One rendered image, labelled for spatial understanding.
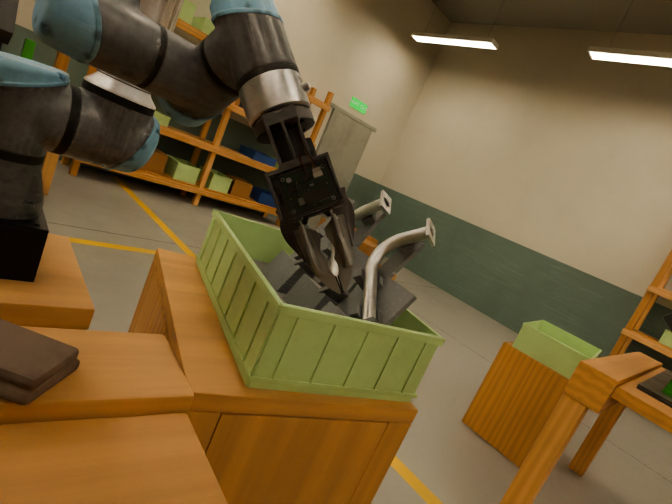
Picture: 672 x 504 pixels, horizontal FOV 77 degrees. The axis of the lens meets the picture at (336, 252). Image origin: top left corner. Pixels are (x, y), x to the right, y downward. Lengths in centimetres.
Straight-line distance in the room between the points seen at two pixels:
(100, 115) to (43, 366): 45
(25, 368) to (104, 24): 34
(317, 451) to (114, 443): 53
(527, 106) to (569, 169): 133
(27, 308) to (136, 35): 43
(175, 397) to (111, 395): 7
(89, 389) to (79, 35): 36
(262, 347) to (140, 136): 42
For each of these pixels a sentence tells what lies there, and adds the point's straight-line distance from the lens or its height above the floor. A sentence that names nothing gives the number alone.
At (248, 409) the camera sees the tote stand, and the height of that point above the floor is 76.
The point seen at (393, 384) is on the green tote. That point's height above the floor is 83.
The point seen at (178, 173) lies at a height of 35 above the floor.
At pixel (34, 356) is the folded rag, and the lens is 51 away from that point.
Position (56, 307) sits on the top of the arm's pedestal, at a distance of 78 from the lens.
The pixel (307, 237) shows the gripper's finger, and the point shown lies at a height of 112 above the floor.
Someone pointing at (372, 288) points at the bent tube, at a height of 100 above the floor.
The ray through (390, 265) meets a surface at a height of 105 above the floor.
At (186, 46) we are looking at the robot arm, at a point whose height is 127.
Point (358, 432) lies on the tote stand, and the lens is 97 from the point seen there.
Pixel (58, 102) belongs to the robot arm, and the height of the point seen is 113.
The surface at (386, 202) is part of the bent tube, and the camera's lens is 111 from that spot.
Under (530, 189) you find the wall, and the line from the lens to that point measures 744.
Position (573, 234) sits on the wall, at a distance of 710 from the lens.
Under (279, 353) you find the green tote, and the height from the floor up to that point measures 87.
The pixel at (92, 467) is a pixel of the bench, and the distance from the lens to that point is 48.
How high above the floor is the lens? 121
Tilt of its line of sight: 10 degrees down
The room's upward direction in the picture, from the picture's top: 23 degrees clockwise
